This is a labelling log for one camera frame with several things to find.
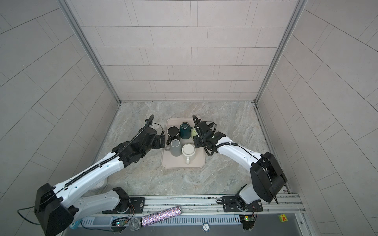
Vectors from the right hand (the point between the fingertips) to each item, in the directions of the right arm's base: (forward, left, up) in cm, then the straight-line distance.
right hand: (197, 139), depth 86 cm
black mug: (+5, +14, +2) cm, 15 cm away
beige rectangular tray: (-8, +18, -9) cm, 22 cm away
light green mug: (+1, +1, +6) cm, 6 cm away
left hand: (-1, +19, +8) cm, 21 cm away
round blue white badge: (-41, -1, -8) cm, 42 cm away
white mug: (-6, +5, -1) cm, 8 cm away
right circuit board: (-40, -21, -10) cm, 46 cm away
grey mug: (-5, +13, 0) cm, 14 cm away
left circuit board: (-38, +36, -4) cm, 52 cm away
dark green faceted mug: (+6, +7, +1) cm, 9 cm away
